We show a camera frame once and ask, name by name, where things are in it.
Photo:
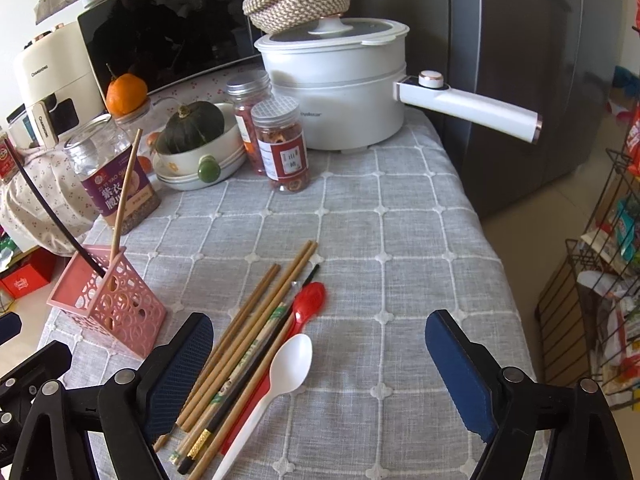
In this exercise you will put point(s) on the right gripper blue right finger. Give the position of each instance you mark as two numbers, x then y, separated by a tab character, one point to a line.
469	372

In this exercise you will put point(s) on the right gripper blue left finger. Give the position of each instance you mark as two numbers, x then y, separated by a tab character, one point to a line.
168	374

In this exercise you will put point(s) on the black chopstick gold tip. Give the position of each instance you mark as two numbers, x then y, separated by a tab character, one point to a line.
81	250

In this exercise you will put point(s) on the brown wooden chopstick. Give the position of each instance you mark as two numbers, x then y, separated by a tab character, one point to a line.
121	211

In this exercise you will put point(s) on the wooden chopstick leftmost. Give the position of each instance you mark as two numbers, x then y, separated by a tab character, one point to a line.
220	373

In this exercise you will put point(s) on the printed pattern chopstick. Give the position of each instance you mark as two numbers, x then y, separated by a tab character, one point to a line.
184	447

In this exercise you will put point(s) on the grey checked tablecloth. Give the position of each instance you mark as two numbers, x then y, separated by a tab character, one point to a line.
397	239

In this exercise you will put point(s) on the pink perforated utensil basket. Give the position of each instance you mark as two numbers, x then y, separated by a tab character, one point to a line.
117	306

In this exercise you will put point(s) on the wooden chopstick under spoon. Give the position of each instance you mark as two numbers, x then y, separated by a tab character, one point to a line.
215	442

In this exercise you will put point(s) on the red cardboard box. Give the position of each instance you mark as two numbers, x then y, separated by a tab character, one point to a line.
29	274

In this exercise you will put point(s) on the white plastic spoon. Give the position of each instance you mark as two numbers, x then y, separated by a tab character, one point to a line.
288	370

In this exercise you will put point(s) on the floral beige tablecloth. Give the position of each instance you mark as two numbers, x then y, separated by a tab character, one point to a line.
25	220

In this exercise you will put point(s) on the small red label jar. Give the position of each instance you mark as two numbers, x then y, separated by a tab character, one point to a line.
8	157

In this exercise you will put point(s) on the large purple label jar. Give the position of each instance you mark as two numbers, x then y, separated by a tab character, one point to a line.
100	152

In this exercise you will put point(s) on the dark green pumpkin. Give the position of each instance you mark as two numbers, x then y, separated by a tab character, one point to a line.
191	127

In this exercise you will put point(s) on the front red label jar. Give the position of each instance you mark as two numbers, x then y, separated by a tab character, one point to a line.
281	143

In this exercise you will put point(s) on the orange tangerine fruit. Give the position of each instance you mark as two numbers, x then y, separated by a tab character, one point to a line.
125	94

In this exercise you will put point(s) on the rear red spice jar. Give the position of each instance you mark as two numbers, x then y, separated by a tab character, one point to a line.
244	92

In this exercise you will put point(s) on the cream air fryer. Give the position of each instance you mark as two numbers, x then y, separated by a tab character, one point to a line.
61	93

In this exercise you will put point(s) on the white electric cooking pot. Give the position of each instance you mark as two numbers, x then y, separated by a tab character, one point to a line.
349	77

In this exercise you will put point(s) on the grey refrigerator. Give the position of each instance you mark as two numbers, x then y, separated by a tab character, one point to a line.
555	57

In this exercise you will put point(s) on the black microwave oven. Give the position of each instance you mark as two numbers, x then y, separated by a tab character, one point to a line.
165	41

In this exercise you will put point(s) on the black wire rack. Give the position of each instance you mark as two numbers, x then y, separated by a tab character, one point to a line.
588	312

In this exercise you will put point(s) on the white bowl green handle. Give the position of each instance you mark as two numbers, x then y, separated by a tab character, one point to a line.
208	165

